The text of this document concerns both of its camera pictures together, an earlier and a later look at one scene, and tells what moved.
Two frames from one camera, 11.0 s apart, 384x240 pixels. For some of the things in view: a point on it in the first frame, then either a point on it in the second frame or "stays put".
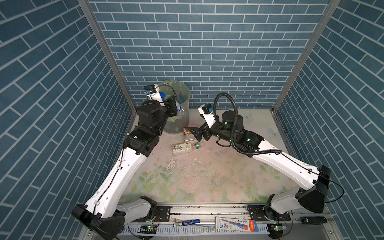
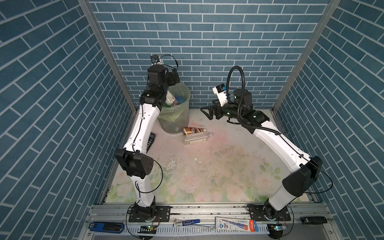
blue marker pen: x=186 y=222 stays put
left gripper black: x=170 y=106 → x=171 y=82
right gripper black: x=199 y=134 → x=213 y=107
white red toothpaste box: x=236 y=223 stays put
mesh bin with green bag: x=175 y=124 stays put
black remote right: x=314 y=220 stays put
